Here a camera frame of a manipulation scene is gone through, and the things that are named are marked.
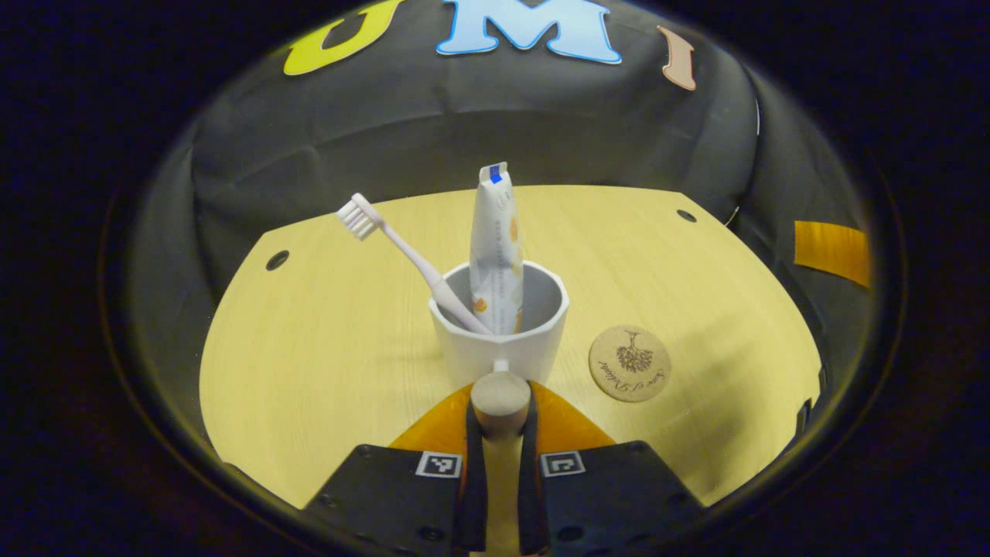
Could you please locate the white toothbrush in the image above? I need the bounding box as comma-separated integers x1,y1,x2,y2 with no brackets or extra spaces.
336,193,492,336

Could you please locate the white toothpaste tube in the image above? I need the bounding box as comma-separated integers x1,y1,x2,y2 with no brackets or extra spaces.
469,162,525,335

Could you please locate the round cork coaster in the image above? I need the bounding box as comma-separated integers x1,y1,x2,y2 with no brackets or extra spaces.
588,325,672,403

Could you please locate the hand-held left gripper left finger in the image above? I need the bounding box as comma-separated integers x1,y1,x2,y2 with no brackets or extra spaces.
306,383,488,557

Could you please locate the black backdrop cloth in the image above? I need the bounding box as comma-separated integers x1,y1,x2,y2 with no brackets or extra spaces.
128,0,879,465

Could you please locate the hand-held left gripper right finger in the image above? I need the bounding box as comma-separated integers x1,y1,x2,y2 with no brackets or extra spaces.
517,381,705,557

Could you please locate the wooden desktop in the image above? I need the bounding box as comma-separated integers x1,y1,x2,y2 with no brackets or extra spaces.
199,184,822,557

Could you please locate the white cup with wooden handle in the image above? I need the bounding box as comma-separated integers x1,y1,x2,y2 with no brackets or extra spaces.
428,261,571,442

